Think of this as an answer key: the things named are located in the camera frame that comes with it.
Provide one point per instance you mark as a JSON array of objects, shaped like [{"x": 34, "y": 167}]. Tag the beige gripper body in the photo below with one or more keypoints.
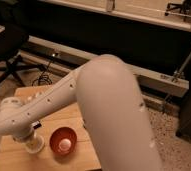
[{"x": 32, "y": 142}]

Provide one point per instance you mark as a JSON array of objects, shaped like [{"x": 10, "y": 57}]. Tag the white ceramic cup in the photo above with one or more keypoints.
[{"x": 39, "y": 147}]

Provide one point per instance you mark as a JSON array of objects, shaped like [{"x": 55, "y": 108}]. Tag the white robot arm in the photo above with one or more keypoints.
[{"x": 112, "y": 107}]

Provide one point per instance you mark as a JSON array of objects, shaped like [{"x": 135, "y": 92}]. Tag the orange ceramic bowl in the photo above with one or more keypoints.
[{"x": 63, "y": 141}]

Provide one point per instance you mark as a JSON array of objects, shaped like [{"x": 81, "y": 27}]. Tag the wooden table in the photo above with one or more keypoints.
[{"x": 14, "y": 157}]

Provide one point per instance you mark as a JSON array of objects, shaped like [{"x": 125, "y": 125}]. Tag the black office chair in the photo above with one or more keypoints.
[{"x": 12, "y": 37}]

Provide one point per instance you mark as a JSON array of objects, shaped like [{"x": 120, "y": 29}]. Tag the distant black chair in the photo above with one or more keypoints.
[{"x": 183, "y": 7}]

